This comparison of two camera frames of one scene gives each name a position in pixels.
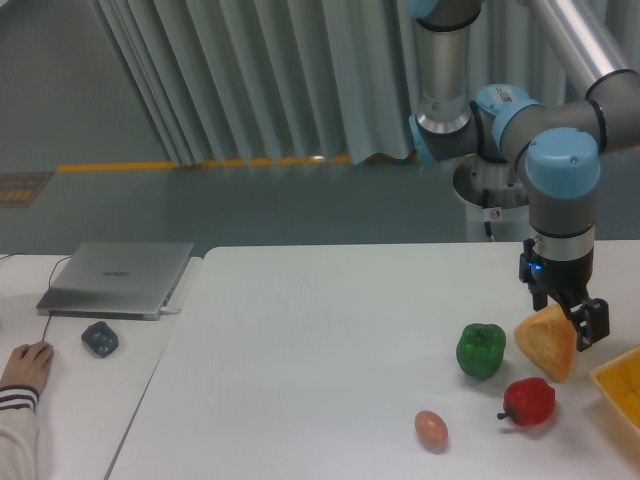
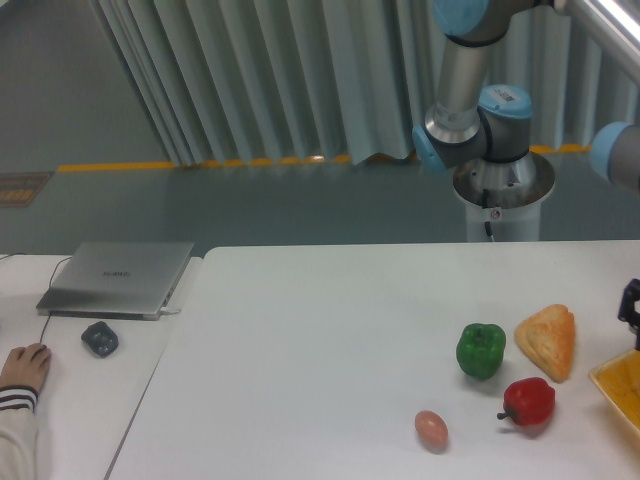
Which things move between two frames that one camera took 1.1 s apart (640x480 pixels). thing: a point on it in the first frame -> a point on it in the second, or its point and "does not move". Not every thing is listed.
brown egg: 432,430 does not move
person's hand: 28,365 does not move
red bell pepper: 529,402 does not move
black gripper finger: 591,321 -> 627,312
